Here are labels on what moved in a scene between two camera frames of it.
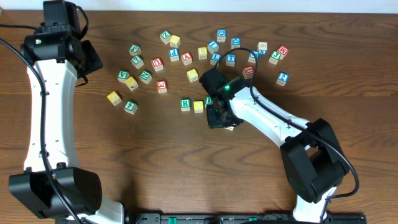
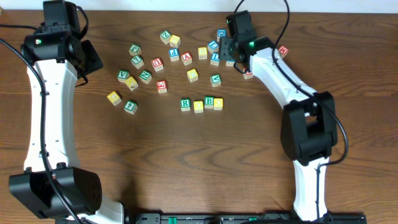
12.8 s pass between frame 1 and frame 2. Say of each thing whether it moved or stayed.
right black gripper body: moved
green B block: stayed
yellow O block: stayed
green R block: stayed
